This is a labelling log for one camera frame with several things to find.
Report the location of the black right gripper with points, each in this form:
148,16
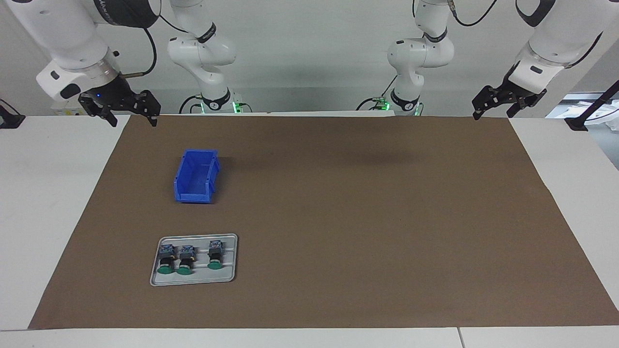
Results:
113,94

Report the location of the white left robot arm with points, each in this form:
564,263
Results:
556,38

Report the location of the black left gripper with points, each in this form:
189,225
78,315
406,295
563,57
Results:
524,92

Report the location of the black clamp stand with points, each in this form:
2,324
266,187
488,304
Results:
9,121
578,123

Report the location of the grey metal tray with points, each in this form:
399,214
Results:
227,275

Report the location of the white cardboard box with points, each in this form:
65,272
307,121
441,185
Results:
65,112

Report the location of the blue plastic bin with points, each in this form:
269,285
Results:
196,176

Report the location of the white background clutter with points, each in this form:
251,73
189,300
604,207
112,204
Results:
561,108

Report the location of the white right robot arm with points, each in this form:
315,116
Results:
72,38

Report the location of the brown table mat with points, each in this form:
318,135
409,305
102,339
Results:
387,266

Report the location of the green push button switch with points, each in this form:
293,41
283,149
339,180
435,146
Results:
214,253
185,261
166,261

